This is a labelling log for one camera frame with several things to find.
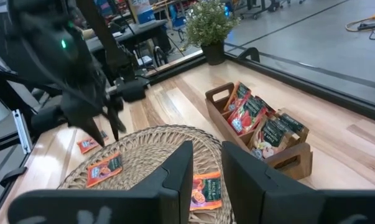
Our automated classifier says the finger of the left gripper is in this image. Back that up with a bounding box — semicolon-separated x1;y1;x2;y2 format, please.
108;104;127;141
78;121;106;147

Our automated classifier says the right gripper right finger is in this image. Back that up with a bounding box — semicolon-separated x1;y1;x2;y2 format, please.
221;141;375;224

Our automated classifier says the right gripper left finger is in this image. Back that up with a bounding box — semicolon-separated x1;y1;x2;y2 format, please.
8;141;194;224

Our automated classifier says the beige vanilla tea packet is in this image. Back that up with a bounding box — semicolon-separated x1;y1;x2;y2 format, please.
276;111;310;142
248;119;300;162

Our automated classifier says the wooden tea caddy box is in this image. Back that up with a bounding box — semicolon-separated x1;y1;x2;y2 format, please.
205;81;313;181

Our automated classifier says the round woven straw placemat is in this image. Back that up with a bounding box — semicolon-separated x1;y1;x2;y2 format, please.
58;124;236;224

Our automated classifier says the silver aluminium extrusion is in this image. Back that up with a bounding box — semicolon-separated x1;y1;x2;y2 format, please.
11;108;34;156

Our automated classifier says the black desk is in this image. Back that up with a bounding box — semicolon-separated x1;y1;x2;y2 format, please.
86;19;172;63

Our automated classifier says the black table clamp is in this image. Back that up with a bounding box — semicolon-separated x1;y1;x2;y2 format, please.
236;46;261;63
0;166;29;188

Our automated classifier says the blue bin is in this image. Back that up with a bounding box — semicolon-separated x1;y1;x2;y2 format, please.
132;0;157;24

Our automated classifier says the green plant in black pot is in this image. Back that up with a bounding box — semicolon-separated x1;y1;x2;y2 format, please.
183;0;241;66

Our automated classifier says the black power strip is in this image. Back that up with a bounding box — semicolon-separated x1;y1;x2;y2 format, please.
356;21;375;41

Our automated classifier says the black table edge rail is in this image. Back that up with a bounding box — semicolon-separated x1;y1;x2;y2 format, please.
143;51;375;124

